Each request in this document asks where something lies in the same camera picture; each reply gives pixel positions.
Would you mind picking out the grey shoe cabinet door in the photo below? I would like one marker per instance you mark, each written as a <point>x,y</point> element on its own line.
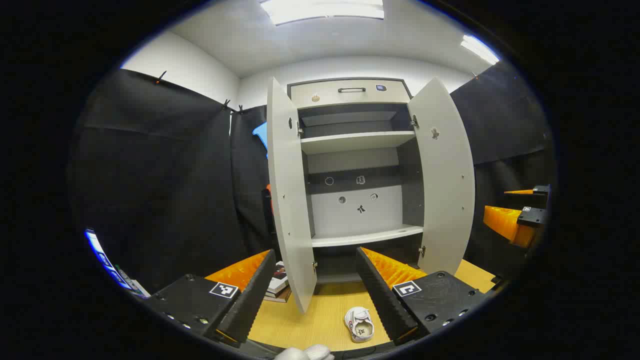
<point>445,190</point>
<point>290,210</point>

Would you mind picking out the white shoe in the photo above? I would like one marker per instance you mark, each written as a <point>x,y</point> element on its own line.
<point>359,325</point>

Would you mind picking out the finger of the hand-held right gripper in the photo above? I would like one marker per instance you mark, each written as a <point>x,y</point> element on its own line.
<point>505,222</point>
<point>530,190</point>

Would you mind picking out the small ceiling light panel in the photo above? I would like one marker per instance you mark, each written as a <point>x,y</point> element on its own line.
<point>479,49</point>

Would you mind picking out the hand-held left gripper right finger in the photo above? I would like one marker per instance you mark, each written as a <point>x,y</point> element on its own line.
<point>382,300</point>

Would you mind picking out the blue printed banner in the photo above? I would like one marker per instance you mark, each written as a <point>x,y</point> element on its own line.
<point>107,262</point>

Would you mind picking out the grey cabinet drawer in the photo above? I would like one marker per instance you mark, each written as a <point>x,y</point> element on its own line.
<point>345,97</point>

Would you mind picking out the grey shoe cabinet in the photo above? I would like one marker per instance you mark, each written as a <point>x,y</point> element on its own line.
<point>357,215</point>

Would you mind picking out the large ceiling light panel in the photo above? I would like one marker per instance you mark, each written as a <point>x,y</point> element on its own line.
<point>325,10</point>

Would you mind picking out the stack of magazines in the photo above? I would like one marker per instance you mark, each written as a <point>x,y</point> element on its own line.
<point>277,286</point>

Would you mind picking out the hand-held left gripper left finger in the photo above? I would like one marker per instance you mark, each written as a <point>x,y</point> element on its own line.
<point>250,300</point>

